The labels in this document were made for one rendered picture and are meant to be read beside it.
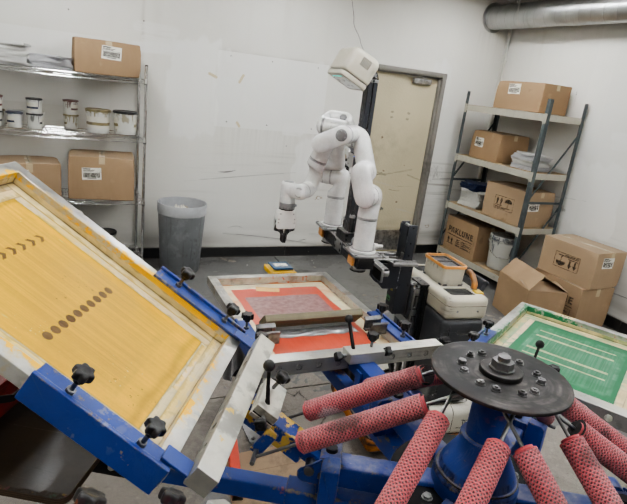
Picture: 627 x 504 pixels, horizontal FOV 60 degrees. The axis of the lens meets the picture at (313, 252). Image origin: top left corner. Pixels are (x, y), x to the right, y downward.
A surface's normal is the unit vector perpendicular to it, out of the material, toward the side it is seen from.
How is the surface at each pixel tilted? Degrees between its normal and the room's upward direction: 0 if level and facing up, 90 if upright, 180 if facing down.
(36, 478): 0
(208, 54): 90
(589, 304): 90
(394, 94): 90
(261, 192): 90
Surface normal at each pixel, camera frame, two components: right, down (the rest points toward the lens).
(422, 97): 0.40, 0.32
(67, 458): 0.12, -0.95
